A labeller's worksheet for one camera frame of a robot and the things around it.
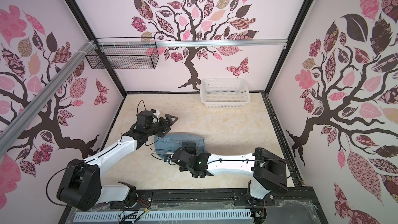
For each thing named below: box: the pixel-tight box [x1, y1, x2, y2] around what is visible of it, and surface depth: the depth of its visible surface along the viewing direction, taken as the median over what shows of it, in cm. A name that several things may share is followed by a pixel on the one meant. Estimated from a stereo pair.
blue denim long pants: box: [153, 132, 207, 156], surface depth 83 cm
